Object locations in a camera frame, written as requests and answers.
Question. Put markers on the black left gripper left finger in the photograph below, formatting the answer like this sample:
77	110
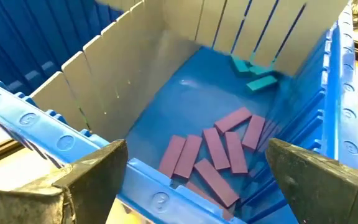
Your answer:
82	186

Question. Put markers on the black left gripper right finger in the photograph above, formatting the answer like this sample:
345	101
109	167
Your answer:
322	193

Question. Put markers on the teal foam blocks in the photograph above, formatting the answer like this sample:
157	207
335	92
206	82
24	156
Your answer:
233	120

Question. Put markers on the teal wooden block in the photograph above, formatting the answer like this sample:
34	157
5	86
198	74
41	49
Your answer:
239	66
261	84

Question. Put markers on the large blue plastic bin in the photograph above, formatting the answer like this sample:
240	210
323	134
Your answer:
197	93

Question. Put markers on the short grey slotted divider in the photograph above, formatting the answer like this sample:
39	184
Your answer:
259	28

